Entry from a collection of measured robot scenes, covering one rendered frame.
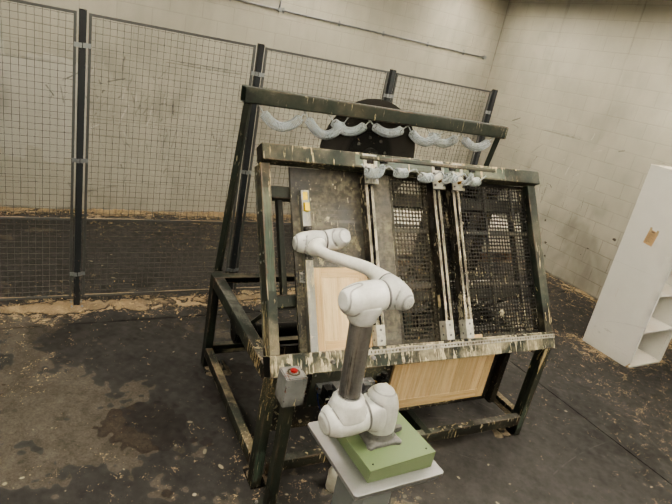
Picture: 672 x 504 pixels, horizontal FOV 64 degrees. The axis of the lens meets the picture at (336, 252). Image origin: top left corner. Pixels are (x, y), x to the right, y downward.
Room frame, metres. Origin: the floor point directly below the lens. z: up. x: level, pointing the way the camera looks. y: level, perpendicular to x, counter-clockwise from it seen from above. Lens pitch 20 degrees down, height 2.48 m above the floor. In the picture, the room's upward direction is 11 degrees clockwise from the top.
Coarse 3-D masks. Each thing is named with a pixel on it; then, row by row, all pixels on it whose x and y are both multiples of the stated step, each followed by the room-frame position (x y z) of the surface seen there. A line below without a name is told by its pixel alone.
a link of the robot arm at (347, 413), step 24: (360, 288) 1.98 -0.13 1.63; (384, 288) 2.03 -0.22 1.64; (360, 312) 1.95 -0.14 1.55; (360, 336) 1.98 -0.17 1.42; (360, 360) 1.99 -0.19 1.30; (360, 384) 2.01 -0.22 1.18; (336, 408) 1.98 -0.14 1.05; (360, 408) 2.00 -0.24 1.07; (336, 432) 1.95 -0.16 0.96; (360, 432) 2.01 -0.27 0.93
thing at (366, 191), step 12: (384, 168) 3.25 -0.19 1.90; (360, 180) 3.36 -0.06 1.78; (372, 180) 3.30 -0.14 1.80; (360, 192) 3.33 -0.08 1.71; (372, 192) 3.31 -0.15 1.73; (372, 204) 3.27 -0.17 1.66; (372, 216) 3.23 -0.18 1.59; (372, 228) 3.21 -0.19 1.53; (372, 240) 3.18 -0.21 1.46; (372, 252) 3.11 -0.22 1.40; (372, 336) 2.91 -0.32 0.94; (384, 336) 2.89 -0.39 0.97
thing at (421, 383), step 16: (400, 368) 3.20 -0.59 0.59; (416, 368) 3.27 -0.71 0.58; (432, 368) 3.34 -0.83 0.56; (448, 368) 3.41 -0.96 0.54; (464, 368) 3.49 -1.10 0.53; (480, 368) 3.57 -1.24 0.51; (400, 384) 3.22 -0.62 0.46; (416, 384) 3.29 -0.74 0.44; (432, 384) 3.36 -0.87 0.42; (448, 384) 3.44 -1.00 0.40; (464, 384) 3.51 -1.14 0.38; (480, 384) 3.59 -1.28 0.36; (400, 400) 3.23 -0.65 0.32; (416, 400) 3.31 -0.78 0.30; (432, 400) 3.38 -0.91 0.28; (448, 400) 3.46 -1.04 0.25
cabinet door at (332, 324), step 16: (320, 272) 2.93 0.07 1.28; (336, 272) 2.99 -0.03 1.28; (352, 272) 3.04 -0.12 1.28; (320, 288) 2.89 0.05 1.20; (336, 288) 2.94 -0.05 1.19; (320, 304) 2.84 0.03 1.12; (336, 304) 2.89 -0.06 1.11; (320, 320) 2.79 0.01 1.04; (336, 320) 2.85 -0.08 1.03; (320, 336) 2.75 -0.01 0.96; (336, 336) 2.80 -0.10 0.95
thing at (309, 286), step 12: (300, 192) 3.10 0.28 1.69; (300, 204) 3.07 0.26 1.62; (300, 216) 3.05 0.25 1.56; (312, 264) 2.91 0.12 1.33; (312, 276) 2.88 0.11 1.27; (312, 288) 2.84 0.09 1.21; (312, 300) 2.81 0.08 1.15; (312, 312) 2.77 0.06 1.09; (312, 324) 2.74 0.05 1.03; (312, 336) 2.70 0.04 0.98; (312, 348) 2.67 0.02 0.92
